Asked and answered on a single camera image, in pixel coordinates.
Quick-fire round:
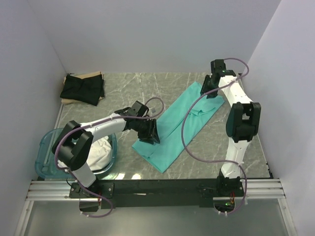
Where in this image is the clear blue plastic bin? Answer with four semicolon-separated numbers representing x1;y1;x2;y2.
35;128;117;179

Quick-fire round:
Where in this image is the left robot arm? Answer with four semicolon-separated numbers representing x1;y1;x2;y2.
52;101;160;198

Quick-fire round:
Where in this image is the black mounting beam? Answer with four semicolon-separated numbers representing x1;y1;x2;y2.
68;178;247;210

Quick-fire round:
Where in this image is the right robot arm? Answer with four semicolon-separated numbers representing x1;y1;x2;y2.
200;59;261;196

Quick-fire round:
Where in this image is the aluminium rail frame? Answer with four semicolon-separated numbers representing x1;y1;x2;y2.
15;178;297;236

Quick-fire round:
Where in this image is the turquoise t-shirt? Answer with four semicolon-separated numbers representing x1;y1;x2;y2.
132;82;224;173

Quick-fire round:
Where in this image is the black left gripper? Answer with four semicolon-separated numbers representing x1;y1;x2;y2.
134;118;160;145

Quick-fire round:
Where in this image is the folded black t-shirt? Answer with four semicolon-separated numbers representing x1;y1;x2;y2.
60;74;106;106

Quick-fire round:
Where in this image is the white t-shirt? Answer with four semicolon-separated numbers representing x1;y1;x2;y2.
87;136;112;172

